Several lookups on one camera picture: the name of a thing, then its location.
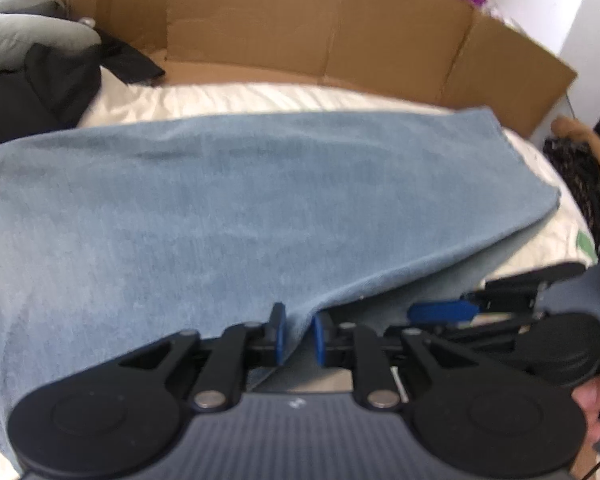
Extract person's right hand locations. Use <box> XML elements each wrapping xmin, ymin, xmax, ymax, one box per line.
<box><xmin>572</xmin><ymin>373</ymin><xmax>600</xmax><ymax>446</ymax></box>

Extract leopard print garment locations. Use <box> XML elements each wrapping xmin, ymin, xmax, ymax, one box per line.
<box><xmin>542</xmin><ymin>137</ymin><xmax>600</xmax><ymax>242</ymax></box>

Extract light blue denim jeans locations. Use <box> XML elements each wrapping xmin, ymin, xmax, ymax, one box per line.
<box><xmin>0</xmin><ymin>105</ymin><xmax>561</xmax><ymax>472</ymax></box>

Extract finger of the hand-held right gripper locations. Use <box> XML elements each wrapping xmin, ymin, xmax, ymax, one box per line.
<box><xmin>408</xmin><ymin>262</ymin><xmax>589</xmax><ymax>324</ymax></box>
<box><xmin>384</xmin><ymin>315</ymin><xmax>534</xmax><ymax>346</ymax></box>

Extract light grey pillow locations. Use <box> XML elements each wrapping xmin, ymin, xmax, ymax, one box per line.
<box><xmin>0</xmin><ymin>0</ymin><xmax>102</xmax><ymax>82</ymax></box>

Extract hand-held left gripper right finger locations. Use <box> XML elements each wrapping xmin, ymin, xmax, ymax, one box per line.
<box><xmin>313</xmin><ymin>313</ymin><xmax>481</xmax><ymax>411</ymax></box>

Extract black clothes pile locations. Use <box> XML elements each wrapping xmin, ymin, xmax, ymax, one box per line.
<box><xmin>0</xmin><ymin>35</ymin><xmax>167</xmax><ymax>152</ymax></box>

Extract cream bear-print bed sheet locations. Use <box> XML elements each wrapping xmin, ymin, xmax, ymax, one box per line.
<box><xmin>0</xmin><ymin>80</ymin><xmax>599</xmax><ymax>480</ymax></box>

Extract brown cardboard sheet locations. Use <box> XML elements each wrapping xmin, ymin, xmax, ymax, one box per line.
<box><xmin>20</xmin><ymin>0</ymin><xmax>579</xmax><ymax>137</ymax></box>

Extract brown folded garment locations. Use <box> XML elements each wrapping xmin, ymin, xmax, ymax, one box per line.
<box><xmin>552</xmin><ymin>116</ymin><xmax>600</xmax><ymax>179</ymax></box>

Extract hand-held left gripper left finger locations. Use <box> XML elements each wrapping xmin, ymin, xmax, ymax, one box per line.
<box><xmin>118</xmin><ymin>302</ymin><xmax>287</xmax><ymax>411</ymax></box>

